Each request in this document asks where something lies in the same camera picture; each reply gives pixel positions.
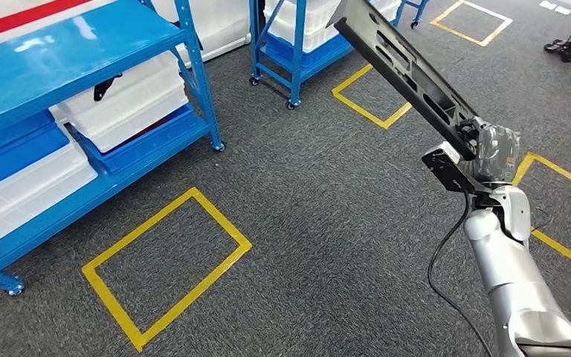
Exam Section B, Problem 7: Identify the white car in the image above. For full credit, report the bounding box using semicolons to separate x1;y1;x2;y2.
0;0;252;62

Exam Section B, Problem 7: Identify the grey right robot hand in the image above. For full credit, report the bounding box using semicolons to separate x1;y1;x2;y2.
455;116;523;186

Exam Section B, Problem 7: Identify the black camera cable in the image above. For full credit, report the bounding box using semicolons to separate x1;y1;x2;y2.
427;192;494;357

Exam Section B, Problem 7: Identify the red barrier belt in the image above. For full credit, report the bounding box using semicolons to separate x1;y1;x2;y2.
0;0;94;45

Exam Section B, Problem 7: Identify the black plastic frame part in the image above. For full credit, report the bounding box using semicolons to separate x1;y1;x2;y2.
327;0;481;162

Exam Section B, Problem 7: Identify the blue metal shelf rack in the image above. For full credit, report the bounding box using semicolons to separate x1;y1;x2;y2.
0;0;226;297
248;0;432;110

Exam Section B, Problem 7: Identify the white plastic bin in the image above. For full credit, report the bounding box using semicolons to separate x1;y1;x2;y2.
48;51;190;154
264;0;402;30
0;140;100;246
265;14;350;54

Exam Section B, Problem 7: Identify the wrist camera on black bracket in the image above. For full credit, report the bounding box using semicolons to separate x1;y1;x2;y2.
421;141;491;196

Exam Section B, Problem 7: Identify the blue plastic bin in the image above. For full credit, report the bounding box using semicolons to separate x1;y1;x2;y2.
0;110;71;198
265;31;365;70

